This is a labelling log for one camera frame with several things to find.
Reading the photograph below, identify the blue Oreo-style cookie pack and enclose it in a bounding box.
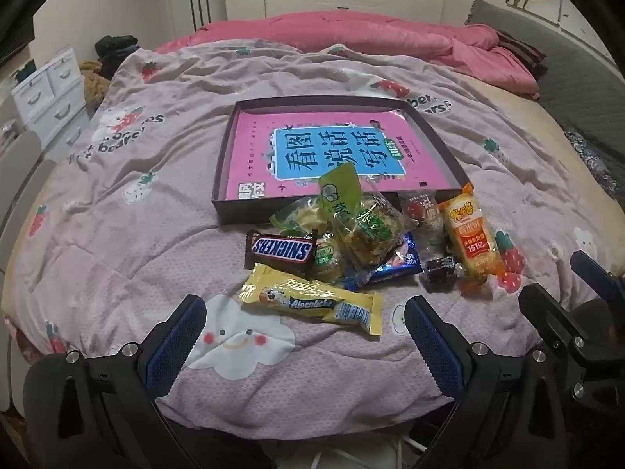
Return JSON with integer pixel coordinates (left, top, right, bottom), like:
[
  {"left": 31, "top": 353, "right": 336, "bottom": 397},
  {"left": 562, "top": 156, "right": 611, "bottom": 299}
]
[{"left": 341, "top": 233, "right": 421, "bottom": 291}]

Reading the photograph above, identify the orange cracker pack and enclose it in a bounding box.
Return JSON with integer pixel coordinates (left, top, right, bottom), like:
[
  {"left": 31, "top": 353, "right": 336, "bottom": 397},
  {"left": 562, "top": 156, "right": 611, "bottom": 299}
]
[{"left": 439, "top": 183, "right": 505, "bottom": 294}]

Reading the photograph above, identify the clear pack red candy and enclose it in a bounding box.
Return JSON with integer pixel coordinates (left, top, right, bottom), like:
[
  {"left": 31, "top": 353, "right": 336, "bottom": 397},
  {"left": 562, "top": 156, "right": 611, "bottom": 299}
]
[{"left": 398, "top": 190, "right": 446, "bottom": 268}]

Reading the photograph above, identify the yellow Alpenliebe candy pack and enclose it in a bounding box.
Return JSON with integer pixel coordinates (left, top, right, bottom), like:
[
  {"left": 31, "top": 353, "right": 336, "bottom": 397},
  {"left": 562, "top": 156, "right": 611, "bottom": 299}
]
[{"left": 239, "top": 264, "right": 382, "bottom": 337}]

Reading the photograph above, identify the clear pack seaweed pastry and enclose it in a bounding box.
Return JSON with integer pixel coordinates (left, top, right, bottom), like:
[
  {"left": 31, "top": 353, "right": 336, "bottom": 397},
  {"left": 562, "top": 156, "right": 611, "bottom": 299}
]
[{"left": 333, "top": 190, "right": 411, "bottom": 272}]

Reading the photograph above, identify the Snickers chocolate bar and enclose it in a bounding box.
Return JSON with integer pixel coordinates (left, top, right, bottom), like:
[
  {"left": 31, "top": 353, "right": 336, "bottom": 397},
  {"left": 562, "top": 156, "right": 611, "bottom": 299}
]
[{"left": 244, "top": 230, "right": 318, "bottom": 281}]

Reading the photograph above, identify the green-topped clear snack bag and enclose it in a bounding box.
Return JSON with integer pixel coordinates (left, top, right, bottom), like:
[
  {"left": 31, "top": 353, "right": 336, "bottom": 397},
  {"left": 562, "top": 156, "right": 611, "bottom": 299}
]
[{"left": 269, "top": 163, "right": 363, "bottom": 235}]

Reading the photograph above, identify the small dark chocolate candy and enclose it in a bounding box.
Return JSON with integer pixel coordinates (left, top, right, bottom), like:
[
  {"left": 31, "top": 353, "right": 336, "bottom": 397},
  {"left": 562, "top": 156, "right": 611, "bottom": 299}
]
[{"left": 421, "top": 255, "right": 465, "bottom": 292}]

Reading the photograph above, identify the blue floral fabric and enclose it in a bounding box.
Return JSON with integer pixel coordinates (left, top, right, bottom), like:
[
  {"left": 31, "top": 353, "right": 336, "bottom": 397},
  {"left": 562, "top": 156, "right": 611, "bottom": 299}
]
[{"left": 564, "top": 128, "right": 621, "bottom": 200}]

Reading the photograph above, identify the pink strawberry print bedsheet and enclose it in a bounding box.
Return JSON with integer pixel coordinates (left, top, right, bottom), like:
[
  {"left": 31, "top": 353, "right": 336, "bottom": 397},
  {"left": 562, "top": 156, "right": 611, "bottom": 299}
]
[{"left": 2, "top": 40, "right": 624, "bottom": 440}]

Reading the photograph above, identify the dark shallow cardboard box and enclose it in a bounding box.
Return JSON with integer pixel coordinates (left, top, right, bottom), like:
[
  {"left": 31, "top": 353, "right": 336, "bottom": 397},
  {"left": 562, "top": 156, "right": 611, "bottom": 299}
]
[{"left": 212, "top": 95, "right": 471, "bottom": 224}]

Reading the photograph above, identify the round green-label pastry pack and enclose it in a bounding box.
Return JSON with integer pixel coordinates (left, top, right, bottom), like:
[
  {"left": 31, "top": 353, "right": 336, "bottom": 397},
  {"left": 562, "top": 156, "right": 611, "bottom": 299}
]
[{"left": 311, "top": 233, "right": 346, "bottom": 284}]

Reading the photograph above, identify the grey quilted headboard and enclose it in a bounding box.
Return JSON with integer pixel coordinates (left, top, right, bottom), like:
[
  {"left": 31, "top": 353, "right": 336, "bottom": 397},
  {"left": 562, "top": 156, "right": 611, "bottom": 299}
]
[{"left": 467, "top": 0, "right": 624, "bottom": 161}]

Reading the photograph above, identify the pink Chinese workbook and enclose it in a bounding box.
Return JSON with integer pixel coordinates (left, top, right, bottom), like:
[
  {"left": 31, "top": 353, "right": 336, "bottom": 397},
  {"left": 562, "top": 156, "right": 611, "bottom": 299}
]
[{"left": 223, "top": 110, "right": 457, "bottom": 200}]

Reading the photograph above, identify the dark striped pillow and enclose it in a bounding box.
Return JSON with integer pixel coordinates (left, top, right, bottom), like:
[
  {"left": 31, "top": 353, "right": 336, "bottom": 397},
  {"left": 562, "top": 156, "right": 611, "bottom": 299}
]
[{"left": 496, "top": 30, "right": 546, "bottom": 72}]

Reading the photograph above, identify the pink duvet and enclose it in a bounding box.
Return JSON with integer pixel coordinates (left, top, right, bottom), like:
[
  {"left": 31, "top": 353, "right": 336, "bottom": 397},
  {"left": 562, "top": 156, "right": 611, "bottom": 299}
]
[{"left": 157, "top": 11, "right": 539, "bottom": 98}]

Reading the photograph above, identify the white drawer cabinet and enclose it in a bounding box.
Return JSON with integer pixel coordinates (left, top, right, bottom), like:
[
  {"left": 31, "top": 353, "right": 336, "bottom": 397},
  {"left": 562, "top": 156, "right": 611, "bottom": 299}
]
[{"left": 11, "top": 48, "right": 89, "bottom": 150}]

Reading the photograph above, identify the brown knitted item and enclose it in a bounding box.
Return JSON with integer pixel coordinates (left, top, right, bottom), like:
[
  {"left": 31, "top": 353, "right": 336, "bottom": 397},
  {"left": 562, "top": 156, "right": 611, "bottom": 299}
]
[{"left": 79, "top": 61, "right": 110, "bottom": 115}]

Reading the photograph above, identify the pile of dark clothes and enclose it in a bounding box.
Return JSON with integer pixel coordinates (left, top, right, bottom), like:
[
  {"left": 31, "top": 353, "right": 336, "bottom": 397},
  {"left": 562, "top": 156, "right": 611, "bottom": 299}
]
[{"left": 94, "top": 35, "right": 140, "bottom": 79}]

